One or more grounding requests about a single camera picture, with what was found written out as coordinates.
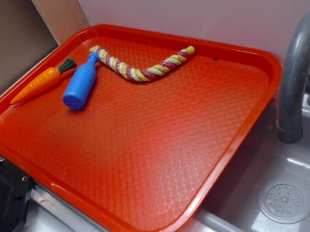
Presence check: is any blue plastic toy bottle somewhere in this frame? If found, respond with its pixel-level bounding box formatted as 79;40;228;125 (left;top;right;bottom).
62;53;99;110

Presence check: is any orange plastic tray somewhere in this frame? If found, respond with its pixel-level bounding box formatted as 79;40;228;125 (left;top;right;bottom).
0;25;282;232

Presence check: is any orange toy carrot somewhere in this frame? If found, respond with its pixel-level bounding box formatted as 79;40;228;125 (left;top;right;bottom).
10;57;77;105

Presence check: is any grey plastic faucet spout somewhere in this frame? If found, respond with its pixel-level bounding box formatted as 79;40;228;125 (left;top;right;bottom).
276;12;310;144

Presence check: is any grey plastic sink basin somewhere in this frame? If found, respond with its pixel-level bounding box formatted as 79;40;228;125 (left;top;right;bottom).
184;94;310;232

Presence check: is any light wooden board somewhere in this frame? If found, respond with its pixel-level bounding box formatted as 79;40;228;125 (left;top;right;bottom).
31;0;90;45

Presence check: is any brown cardboard panel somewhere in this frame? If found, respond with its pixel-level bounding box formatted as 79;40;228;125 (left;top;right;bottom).
0;0;57;95

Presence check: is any multicolour braided rope toy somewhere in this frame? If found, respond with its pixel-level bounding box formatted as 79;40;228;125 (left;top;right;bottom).
89;45;195;82

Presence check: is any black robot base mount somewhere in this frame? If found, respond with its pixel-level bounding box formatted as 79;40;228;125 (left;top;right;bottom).
0;158;33;232

